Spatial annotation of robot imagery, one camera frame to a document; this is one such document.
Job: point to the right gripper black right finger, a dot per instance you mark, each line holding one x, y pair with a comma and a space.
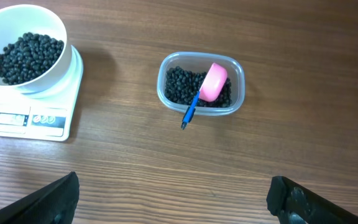
292, 203

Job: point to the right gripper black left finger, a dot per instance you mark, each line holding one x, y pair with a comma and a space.
53, 204

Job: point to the pink scoop blue handle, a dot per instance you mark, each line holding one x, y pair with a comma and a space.
208, 91

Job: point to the black beans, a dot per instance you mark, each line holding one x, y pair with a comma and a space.
33, 54

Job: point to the white digital kitchen scale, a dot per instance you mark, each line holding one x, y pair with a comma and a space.
45, 115

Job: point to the white bowl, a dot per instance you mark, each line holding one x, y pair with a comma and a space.
20, 19

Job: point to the clear plastic container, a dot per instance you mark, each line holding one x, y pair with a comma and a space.
201, 62

